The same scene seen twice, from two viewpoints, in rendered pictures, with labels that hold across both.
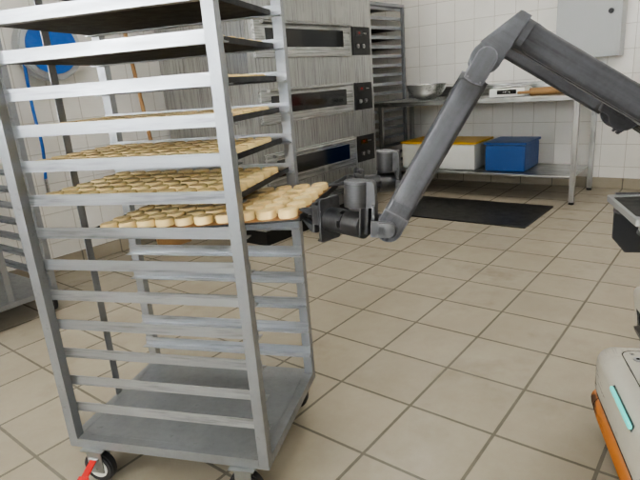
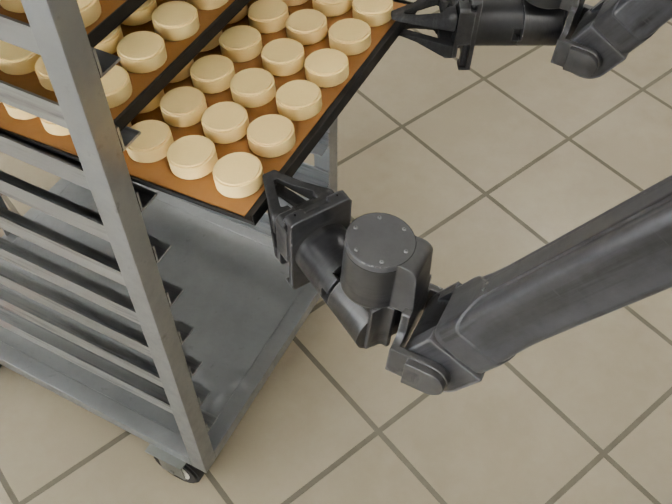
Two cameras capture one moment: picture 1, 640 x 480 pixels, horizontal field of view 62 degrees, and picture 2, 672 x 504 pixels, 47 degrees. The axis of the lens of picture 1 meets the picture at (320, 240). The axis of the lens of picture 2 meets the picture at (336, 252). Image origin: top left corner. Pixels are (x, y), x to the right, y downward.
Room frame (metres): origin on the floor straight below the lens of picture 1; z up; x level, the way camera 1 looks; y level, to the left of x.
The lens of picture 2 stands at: (0.74, -0.13, 1.39)
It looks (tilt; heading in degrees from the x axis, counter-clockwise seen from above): 52 degrees down; 12
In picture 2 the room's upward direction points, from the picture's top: straight up
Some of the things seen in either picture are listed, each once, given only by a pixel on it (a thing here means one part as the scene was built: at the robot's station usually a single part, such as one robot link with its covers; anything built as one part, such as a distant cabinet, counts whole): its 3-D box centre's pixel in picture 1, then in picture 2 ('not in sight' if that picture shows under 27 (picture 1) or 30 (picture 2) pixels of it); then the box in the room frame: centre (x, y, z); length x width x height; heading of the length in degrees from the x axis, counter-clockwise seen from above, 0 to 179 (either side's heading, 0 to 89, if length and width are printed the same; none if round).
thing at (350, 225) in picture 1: (356, 221); (368, 302); (1.13, -0.08, 0.82); 0.07 x 0.06 x 0.07; 44
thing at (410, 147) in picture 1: (428, 151); not in sight; (5.39, -1.17, 0.36); 0.46 x 0.38 x 0.26; 139
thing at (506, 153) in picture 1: (511, 153); not in sight; (4.85, -1.82, 0.36); 0.46 x 0.38 x 0.26; 142
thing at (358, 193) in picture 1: (370, 207); (405, 299); (1.12, -0.12, 0.85); 0.12 x 0.09 x 0.11; 75
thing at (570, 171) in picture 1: (480, 139); not in sight; (5.04, -1.59, 0.49); 1.90 x 0.72 x 0.98; 51
